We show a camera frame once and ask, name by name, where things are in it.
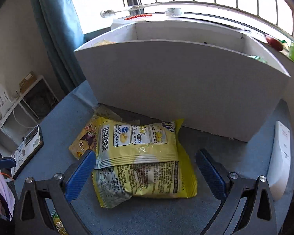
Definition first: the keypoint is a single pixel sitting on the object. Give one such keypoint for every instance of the small red object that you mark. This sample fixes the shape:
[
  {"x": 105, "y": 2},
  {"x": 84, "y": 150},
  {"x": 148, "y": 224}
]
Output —
[{"x": 274, "y": 42}]

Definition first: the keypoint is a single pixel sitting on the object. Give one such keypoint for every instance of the green white snack packet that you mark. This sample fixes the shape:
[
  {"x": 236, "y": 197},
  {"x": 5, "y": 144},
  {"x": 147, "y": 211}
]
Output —
[{"x": 258, "y": 58}]

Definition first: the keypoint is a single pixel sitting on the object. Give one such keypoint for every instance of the small cardboard box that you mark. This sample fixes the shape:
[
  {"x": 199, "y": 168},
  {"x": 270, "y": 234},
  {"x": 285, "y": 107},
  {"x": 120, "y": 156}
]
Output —
[{"x": 27, "y": 80}]

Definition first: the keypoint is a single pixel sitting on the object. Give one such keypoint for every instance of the white appliance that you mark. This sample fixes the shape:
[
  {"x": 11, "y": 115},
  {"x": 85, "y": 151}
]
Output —
[{"x": 0, "y": 98}]

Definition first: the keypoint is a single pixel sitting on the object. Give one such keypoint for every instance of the white shelf unit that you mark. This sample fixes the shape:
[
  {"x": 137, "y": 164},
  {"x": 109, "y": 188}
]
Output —
[{"x": 27, "y": 107}]

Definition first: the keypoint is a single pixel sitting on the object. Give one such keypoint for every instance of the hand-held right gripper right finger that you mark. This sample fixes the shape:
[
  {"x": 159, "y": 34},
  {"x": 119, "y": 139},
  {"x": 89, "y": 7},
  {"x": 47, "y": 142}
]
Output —
[{"x": 212, "y": 173}]

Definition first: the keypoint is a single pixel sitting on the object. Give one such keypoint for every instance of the yellow cartoon snack packet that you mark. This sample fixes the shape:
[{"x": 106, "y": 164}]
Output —
[{"x": 85, "y": 137}]

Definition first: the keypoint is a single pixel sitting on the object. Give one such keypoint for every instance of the blue curtain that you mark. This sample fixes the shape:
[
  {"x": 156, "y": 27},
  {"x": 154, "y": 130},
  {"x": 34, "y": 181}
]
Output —
[{"x": 61, "y": 41}]

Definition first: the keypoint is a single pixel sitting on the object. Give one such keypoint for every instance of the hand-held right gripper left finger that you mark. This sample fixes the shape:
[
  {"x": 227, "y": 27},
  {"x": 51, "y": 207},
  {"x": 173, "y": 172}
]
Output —
[{"x": 79, "y": 176}]

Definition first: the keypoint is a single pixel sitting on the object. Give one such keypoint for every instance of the yellow packet with barcode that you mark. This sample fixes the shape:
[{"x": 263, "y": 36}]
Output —
[{"x": 142, "y": 142}]

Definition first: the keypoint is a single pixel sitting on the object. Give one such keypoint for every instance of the green packet with yellow print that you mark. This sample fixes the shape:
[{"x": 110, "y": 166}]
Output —
[{"x": 58, "y": 222}]

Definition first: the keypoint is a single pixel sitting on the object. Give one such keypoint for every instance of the smartphone with cartoon case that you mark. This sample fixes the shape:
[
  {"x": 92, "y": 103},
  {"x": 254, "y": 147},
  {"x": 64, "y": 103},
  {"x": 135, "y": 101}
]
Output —
[{"x": 27, "y": 151}]

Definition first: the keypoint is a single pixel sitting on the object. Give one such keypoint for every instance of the white cardboard box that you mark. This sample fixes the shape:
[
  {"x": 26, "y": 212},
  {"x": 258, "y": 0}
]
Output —
[{"x": 174, "y": 83}]

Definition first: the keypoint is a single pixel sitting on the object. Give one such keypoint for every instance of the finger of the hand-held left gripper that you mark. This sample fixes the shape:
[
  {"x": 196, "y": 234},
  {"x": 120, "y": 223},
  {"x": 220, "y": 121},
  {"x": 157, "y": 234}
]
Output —
[{"x": 5, "y": 162}]

